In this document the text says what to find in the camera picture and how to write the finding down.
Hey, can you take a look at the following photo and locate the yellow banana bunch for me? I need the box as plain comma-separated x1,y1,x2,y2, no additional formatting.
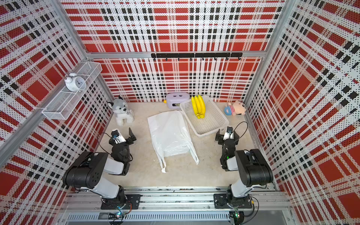
191,95,206,119

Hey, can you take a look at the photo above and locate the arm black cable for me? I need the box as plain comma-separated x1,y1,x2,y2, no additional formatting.
232,121,249,141
97,132,113,155

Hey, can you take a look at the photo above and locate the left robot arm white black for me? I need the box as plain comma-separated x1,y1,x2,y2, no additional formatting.
62,129,140,211

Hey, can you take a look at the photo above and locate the white plastic basket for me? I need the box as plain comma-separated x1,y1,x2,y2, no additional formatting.
180,95,229,137

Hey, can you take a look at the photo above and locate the purple plastic stool toy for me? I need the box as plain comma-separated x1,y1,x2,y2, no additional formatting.
165,92,190,109

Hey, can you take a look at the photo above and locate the pink pig plush toy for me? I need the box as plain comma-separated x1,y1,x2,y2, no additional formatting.
224,101,246,115

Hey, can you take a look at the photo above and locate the white alarm clock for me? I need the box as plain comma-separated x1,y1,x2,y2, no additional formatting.
64,73,86,92

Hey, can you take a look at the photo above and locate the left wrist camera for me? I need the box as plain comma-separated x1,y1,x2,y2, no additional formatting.
114,133,126,144

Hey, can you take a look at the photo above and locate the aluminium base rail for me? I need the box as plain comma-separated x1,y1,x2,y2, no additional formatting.
56,187,295,225

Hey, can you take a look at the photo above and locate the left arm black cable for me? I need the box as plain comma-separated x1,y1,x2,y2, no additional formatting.
97,132,113,155

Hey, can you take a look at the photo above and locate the white plastic bag lemon print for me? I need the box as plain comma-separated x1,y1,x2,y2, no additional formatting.
147,110,200,173

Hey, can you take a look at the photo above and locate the grey husky plush toy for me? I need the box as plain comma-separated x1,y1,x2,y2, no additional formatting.
107,96,135,126

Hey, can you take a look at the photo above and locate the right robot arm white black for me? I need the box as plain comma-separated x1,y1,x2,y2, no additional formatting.
214,127,273,209

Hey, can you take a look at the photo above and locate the white wire mesh shelf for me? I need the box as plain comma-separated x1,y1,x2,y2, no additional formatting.
42,61,102,120

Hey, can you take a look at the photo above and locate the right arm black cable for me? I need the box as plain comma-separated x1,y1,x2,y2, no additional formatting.
232,121,249,141

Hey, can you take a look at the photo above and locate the black wall hook rail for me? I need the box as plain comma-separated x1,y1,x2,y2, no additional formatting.
151,52,243,59

